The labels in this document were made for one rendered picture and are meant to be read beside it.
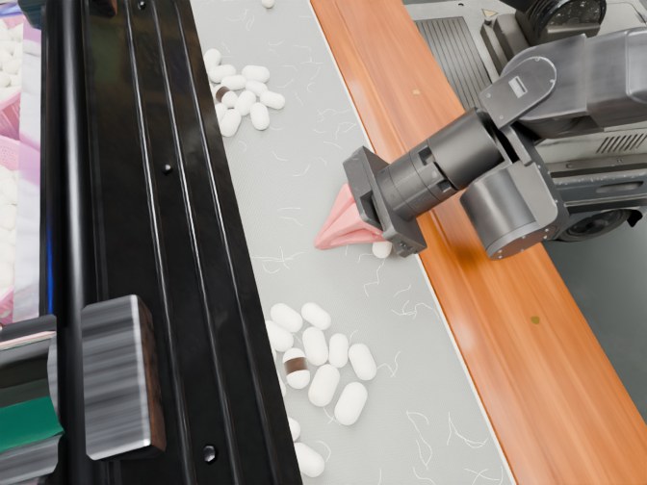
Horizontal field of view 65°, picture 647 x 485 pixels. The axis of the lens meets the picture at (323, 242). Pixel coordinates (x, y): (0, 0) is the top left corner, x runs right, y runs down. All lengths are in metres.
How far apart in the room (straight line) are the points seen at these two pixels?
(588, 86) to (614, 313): 1.13
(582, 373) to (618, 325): 0.98
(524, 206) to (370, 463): 0.25
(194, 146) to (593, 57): 0.31
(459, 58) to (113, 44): 1.05
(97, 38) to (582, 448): 0.45
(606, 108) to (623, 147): 0.84
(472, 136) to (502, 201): 0.06
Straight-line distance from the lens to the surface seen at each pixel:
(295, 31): 0.79
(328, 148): 0.63
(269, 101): 0.67
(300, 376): 0.47
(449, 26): 1.28
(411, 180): 0.46
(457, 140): 0.45
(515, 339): 0.51
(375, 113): 0.65
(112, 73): 0.18
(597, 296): 1.51
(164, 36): 0.23
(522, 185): 0.43
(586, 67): 0.43
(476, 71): 1.18
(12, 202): 0.69
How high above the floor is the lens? 1.21
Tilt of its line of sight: 59 degrees down
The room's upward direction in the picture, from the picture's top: straight up
